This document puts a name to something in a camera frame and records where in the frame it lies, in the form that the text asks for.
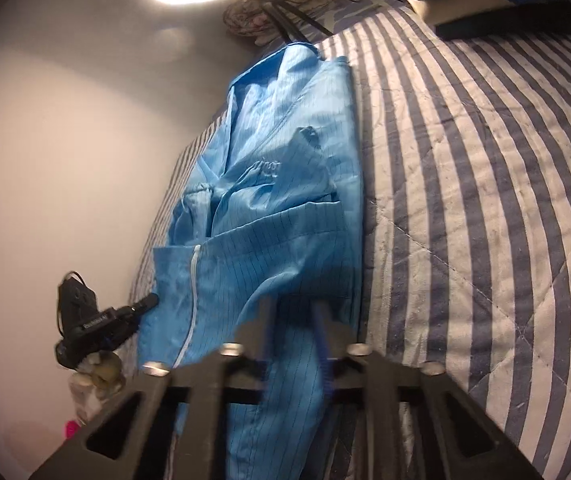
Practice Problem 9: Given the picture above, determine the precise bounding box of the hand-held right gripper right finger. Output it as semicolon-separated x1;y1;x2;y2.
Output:
310;300;547;480

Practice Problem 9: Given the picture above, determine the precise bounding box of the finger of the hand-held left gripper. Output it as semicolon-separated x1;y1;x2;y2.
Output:
128;293;160;324

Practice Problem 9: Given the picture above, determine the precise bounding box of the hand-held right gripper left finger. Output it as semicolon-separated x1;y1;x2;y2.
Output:
28;296;279;480

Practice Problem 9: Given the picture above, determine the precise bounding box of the blue pinstriped work coat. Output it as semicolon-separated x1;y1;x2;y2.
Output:
136;42;366;480

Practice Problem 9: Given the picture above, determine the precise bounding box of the person's left hand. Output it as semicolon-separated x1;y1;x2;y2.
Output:
68;350;127;427

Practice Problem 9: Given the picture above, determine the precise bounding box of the blue white striped quilt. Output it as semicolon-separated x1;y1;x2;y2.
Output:
128;0;571;480

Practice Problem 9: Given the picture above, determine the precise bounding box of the black tripod stand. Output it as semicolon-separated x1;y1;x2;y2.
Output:
260;0;332;44

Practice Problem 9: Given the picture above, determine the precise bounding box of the cream cloth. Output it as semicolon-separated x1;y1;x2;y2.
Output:
408;0;509;24

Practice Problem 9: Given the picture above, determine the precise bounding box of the black flat object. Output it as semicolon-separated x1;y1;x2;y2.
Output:
434;1;571;41

